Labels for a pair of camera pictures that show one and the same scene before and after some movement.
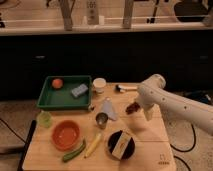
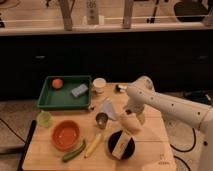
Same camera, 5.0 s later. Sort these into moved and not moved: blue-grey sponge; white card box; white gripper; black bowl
Moved: white gripper
Not moved: blue-grey sponge; white card box; black bowl
